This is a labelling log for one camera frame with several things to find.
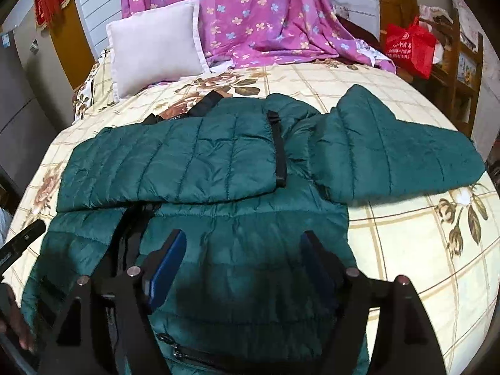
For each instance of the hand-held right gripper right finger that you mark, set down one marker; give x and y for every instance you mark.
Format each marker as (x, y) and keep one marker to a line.
(316, 265)

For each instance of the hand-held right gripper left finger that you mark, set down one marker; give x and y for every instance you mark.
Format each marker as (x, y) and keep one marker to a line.
(168, 265)

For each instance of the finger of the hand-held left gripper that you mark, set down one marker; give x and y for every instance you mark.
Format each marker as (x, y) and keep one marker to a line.
(21, 242)

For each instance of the green puffer jacket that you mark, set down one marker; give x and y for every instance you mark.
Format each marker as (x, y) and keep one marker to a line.
(234, 156)

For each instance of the person's left hand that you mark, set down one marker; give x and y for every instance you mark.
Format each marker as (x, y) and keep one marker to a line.
(17, 316)

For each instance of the floral checked bedsheet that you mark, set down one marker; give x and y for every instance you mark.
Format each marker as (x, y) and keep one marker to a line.
(410, 242)

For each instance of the grey refrigerator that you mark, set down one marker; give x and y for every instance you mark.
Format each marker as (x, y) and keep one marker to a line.
(19, 86)

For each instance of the white square pillow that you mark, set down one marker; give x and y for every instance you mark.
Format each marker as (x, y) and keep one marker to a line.
(156, 47)

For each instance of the white printed cloth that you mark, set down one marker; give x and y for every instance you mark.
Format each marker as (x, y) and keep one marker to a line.
(369, 52)

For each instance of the wooden chair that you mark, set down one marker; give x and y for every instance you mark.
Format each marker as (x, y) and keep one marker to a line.
(455, 86)

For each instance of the red shopping bag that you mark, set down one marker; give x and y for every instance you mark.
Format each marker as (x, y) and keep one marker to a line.
(410, 47)

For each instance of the pink floral blanket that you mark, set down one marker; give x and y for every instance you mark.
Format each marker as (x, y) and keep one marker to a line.
(254, 15)

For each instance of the white cloth on chair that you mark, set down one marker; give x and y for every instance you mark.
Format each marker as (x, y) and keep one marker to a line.
(433, 15)

